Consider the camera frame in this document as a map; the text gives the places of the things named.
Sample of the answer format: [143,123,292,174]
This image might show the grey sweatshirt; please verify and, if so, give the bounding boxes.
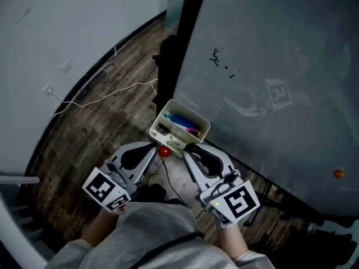
[43,200,278,269]

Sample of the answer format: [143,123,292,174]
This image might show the person's black trousers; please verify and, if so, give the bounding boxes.
[134,182,189,207]

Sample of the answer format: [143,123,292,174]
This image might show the large grey whiteboard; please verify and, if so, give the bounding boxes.
[172,0,359,219]

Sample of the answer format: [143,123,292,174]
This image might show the white ledge board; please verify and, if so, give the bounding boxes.
[0,174,41,185]

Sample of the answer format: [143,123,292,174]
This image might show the person's right forearm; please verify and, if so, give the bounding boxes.
[217,222,250,261]

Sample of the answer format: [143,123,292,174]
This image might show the blue marker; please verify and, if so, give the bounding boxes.
[164,112,195,129]

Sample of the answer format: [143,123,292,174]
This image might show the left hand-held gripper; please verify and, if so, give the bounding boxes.
[82,141,159,213]

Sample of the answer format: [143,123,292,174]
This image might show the red round ball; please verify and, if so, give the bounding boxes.
[158,146,172,160]

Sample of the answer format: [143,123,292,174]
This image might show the thin black cable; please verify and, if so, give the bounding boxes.
[157,157,188,207]

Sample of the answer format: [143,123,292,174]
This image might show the white plastic marker tray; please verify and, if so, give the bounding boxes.
[149,98,211,159]

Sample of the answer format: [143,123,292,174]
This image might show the white power cable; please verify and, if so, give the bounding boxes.
[51,78,159,108]

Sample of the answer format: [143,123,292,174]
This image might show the white whiteboard marker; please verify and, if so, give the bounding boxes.
[167,140,188,151]

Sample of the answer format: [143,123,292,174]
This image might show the frosted glass door panel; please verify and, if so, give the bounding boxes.
[163,0,189,34]

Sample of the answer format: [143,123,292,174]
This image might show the person's light shoe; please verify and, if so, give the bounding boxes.
[146,174,163,188]

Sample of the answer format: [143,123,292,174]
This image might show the person's left forearm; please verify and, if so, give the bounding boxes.
[79,208,126,247]

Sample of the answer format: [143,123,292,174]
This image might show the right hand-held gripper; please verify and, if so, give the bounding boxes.
[182,143,262,230]

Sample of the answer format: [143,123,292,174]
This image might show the black shoulder strap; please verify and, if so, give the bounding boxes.
[128,231,206,269]

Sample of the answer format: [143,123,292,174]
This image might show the pink marker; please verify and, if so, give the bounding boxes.
[184,126,202,137]

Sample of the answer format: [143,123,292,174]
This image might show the black whiteboard stand frame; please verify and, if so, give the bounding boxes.
[151,0,210,117]

